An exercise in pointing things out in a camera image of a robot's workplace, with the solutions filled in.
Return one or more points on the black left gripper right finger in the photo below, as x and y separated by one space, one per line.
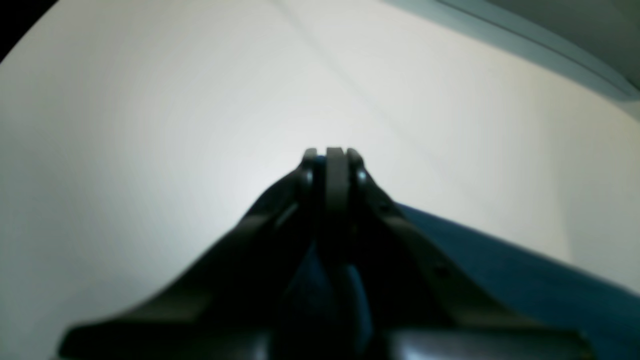
404 298

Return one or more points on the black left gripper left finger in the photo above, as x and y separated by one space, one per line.
226 304

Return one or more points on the grey bin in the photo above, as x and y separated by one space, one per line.
594 43

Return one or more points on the dark blue T-shirt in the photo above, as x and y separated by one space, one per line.
541 288

